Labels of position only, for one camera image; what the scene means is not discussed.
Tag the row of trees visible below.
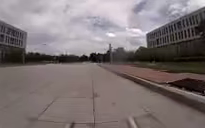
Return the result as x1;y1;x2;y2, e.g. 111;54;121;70
24;45;198;64

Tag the pole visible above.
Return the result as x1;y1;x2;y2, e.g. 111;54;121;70
108;43;113;65

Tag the red brick strip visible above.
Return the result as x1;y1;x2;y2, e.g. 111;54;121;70
103;63;205;85

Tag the grey concrete slab pavement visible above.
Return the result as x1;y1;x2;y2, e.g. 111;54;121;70
0;62;205;128

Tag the pale building with window rows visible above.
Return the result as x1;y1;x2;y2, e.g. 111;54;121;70
0;15;28;65

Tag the grey concrete kerb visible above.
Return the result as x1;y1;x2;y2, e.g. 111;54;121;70
98;63;205;116

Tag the grass strip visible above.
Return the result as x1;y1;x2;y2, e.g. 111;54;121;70
129;60;205;76

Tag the long pale office building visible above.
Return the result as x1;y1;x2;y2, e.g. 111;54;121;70
145;2;205;58

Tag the dark soil bed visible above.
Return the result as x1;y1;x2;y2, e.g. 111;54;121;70
166;77;205;95

